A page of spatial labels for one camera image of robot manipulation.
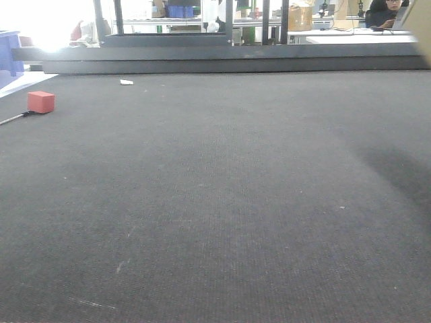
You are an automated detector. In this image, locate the brown cardboard box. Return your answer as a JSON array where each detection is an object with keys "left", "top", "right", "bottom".
[{"left": 403, "top": 0, "right": 430, "bottom": 66}]

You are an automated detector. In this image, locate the large background cardboard box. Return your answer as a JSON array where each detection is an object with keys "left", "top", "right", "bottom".
[{"left": 288, "top": 5, "right": 312, "bottom": 32}]

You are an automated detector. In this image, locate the small white paper scrap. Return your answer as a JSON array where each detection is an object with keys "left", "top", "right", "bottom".
[{"left": 120, "top": 79, "right": 134, "bottom": 85}]

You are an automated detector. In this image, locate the white background table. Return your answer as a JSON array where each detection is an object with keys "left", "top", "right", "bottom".
[{"left": 287, "top": 28, "right": 418, "bottom": 44}]

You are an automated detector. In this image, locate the red foam cube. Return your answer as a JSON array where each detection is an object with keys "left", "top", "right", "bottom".
[{"left": 28, "top": 91, "right": 55, "bottom": 114}]

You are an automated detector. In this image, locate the thin metal rod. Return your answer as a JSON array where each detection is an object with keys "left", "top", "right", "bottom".
[{"left": 0, "top": 111, "right": 34, "bottom": 126}]

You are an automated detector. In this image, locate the seated person in background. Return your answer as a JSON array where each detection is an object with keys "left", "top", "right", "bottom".
[{"left": 366, "top": 0, "right": 409, "bottom": 29}]

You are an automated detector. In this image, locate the blue crate at left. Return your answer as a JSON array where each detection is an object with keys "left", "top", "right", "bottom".
[{"left": 1, "top": 30, "right": 24, "bottom": 77}]

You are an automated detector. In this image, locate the dark conveyor side rail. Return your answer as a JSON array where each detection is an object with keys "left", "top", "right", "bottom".
[{"left": 12, "top": 43, "right": 430, "bottom": 75}]

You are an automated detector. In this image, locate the black metal frame cart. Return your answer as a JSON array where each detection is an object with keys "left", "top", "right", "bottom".
[{"left": 93, "top": 1, "right": 270, "bottom": 48}]

